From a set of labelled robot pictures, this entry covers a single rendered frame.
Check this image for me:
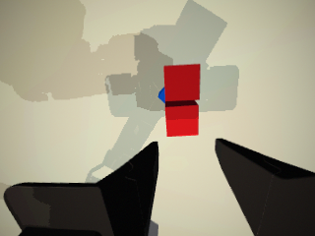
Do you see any red cube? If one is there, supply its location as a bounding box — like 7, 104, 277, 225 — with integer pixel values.
163, 64, 201, 101
165, 100, 199, 137

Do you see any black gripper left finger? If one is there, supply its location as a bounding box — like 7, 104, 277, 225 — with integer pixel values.
3, 142, 158, 236

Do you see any blue cube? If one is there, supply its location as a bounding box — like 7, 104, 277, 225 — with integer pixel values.
158, 87, 165, 103

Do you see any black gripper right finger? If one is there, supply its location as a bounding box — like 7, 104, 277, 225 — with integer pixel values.
215, 139, 315, 236

